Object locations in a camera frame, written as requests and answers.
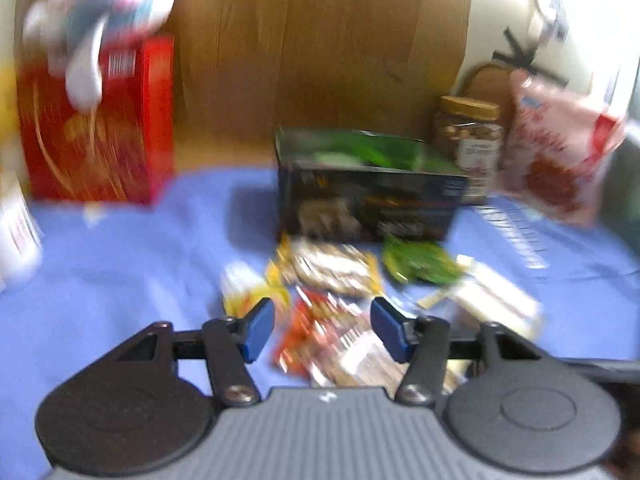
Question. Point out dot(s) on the pale clear snack packet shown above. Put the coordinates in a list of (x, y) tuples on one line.
[(365, 365)]

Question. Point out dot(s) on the green snack packet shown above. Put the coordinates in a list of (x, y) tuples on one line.
[(420, 260)]

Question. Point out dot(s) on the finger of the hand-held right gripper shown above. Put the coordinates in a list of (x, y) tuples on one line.
[(610, 369)]

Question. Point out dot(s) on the red gift box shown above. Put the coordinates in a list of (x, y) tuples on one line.
[(125, 150)]

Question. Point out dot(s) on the clear nut jar gold lid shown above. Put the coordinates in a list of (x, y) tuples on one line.
[(467, 135)]

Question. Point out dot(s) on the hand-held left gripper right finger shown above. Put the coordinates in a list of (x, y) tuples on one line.
[(390, 327)]

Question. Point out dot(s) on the black tape strip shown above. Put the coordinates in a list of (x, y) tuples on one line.
[(517, 47), (540, 72)]

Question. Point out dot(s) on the large wood-grain panel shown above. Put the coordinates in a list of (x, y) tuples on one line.
[(300, 60)]

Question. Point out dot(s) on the pink and blue plush toy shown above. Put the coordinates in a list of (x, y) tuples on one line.
[(100, 10)]

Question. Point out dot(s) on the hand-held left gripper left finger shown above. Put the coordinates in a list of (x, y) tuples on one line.
[(257, 327)]

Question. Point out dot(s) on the red and orange snack packet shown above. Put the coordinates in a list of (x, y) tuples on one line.
[(305, 330)]

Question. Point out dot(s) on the yellow and white snack packet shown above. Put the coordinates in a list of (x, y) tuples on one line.
[(240, 292)]

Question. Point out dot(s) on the white bottle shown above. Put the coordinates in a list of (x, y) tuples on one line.
[(17, 240)]

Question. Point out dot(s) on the round wooden board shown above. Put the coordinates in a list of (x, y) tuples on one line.
[(487, 82)]

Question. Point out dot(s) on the brown snack packet yellow edges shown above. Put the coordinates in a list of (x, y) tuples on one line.
[(330, 270)]

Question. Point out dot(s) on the black cardboard box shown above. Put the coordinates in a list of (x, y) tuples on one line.
[(350, 210)]

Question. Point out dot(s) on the pink snack bag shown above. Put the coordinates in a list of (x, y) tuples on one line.
[(550, 160)]

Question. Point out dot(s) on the blue printed cloth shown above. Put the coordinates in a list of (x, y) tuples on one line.
[(125, 270)]

